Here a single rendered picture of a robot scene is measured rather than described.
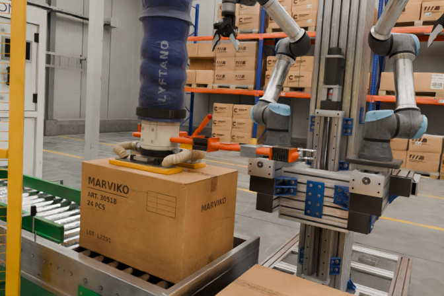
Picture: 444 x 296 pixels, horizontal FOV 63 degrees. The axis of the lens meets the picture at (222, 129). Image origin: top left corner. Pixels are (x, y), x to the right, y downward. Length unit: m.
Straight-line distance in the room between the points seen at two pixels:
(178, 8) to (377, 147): 1.07
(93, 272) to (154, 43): 0.95
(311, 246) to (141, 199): 0.98
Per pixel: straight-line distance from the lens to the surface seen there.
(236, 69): 9.58
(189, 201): 1.42
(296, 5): 9.30
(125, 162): 1.66
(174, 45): 1.62
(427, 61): 9.81
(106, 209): 1.71
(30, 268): 1.95
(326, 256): 2.08
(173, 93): 1.60
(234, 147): 1.45
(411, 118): 1.86
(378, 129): 1.80
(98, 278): 1.58
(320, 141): 1.97
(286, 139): 1.94
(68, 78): 11.89
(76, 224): 2.22
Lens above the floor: 1.26
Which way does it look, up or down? 4 degrees down
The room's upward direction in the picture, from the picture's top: 4 degrees clockwise
